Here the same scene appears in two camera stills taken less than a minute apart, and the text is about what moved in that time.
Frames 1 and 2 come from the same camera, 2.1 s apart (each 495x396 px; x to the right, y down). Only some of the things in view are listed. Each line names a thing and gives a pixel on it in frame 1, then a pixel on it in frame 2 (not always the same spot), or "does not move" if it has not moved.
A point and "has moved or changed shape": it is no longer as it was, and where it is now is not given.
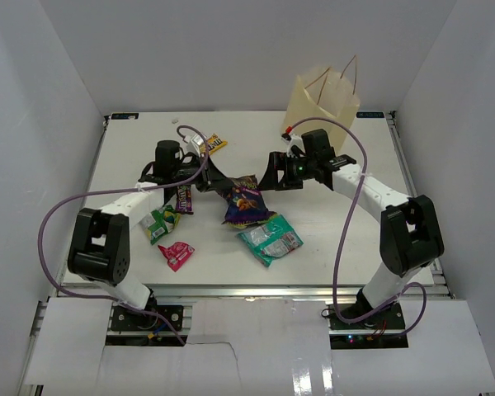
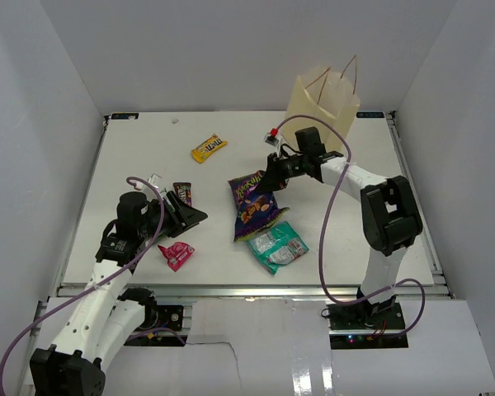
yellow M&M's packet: [214, 143] does not move
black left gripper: [210, 177] → [183, 218]
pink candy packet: [176, 254] does not move
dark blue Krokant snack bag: [245, 205] has moved or changed shape
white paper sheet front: [260, 347] does not move
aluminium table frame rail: [241, 291] does not move
